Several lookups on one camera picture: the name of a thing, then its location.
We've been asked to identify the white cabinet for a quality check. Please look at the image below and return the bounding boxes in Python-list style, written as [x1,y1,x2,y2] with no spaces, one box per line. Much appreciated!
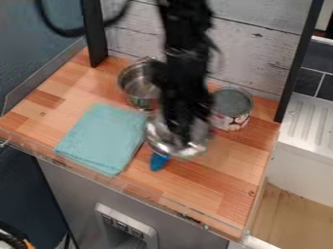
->
[265,91,333,209]

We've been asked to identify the silver can with label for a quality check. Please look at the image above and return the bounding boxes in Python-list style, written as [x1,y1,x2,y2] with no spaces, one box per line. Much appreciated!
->
[207,87,255,132]

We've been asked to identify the silver lid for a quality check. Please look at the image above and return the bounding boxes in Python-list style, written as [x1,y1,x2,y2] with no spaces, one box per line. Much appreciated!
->
[142,114,214,159]

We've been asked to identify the blue toy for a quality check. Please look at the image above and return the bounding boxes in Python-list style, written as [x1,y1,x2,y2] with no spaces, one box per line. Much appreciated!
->
[148,153,172,172]

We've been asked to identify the light blue cloth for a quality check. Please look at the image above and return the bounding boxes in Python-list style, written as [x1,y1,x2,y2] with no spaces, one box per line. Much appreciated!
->
[53,102,149,178]

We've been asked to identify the silver pot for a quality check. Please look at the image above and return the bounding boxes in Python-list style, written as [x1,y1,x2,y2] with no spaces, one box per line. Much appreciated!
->
[117,59,171,112]

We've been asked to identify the black cable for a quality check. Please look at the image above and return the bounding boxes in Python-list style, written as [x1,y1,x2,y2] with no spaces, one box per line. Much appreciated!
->
[33,0,133,39]

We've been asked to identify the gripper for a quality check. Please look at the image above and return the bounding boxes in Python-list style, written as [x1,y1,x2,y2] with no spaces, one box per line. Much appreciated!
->
[157,92,216,147]

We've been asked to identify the black frame post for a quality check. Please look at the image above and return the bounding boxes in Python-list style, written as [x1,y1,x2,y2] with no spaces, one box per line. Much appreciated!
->
[273,0,327,124]
[80,0,110,69]

